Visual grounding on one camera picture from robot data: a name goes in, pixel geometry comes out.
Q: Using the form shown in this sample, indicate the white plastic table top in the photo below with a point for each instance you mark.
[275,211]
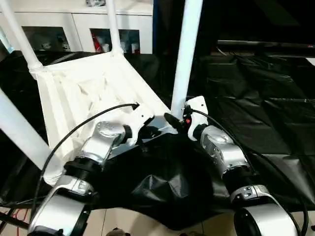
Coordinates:
[83,88]

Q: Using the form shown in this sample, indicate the black work mat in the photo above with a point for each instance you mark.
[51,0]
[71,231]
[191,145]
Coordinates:
[266,128]

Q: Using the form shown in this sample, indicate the red bottle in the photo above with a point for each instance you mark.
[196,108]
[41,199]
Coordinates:
[97,44]

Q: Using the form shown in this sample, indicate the white cabinet with glass doors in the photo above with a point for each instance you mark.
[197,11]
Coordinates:
[74,19]

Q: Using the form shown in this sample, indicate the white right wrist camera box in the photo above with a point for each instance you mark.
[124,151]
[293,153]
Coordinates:
[197,113]

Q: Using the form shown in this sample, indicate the grey horizontal rail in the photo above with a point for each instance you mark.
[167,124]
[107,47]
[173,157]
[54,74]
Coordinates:
[266,44]

